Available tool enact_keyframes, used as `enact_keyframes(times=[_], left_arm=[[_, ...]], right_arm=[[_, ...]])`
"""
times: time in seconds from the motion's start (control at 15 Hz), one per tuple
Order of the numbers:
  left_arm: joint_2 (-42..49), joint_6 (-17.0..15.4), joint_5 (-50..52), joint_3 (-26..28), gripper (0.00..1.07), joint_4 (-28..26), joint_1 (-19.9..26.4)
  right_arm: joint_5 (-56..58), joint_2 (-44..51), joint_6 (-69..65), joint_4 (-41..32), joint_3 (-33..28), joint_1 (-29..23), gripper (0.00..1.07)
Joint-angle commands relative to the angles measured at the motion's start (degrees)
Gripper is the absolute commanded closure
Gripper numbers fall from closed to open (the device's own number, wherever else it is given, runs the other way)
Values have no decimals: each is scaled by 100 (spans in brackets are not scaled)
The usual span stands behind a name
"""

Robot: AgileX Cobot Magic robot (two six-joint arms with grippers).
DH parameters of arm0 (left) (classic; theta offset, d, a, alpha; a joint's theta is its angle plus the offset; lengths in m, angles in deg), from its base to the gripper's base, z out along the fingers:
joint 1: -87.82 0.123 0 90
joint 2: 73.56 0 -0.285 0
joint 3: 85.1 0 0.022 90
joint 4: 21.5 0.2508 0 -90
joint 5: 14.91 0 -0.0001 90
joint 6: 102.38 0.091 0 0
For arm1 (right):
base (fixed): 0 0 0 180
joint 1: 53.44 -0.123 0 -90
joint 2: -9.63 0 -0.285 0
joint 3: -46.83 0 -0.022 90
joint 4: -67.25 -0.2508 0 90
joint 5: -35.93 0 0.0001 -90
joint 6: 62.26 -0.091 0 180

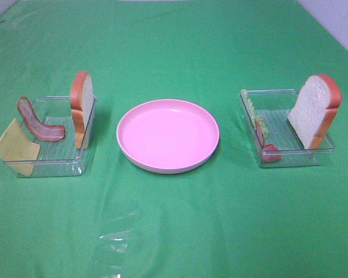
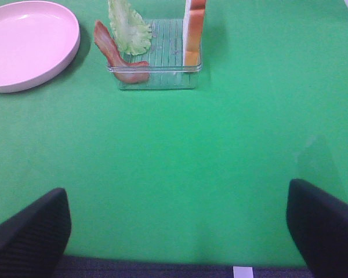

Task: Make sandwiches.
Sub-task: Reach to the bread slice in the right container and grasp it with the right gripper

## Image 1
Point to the green lettuce leaf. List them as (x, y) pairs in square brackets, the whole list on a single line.
[(251, 112)]

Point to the bacon strip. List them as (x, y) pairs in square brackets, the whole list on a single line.
[(260, 142), (41, 131)]

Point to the bread slice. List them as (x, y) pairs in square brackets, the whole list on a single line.
[(315, 109), (81, 103)]

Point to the pink round plate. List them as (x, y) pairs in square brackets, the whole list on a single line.
[(168, 136)]

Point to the clear plastic film sheet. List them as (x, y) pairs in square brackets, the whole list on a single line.
[(111, 245)]

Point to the right clear plastic tray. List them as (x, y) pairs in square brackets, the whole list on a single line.
[(274, 107)]

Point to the clear plastic tray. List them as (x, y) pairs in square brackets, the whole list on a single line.
[(274, 107), (60, 158)]

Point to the green tablecloth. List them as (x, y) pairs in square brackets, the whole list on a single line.
[(227, 218)]

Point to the left clear plastic tray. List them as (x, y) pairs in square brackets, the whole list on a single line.
[(60, 158)]

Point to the yellow cheese slice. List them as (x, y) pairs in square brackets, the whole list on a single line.
[(16, 148)]

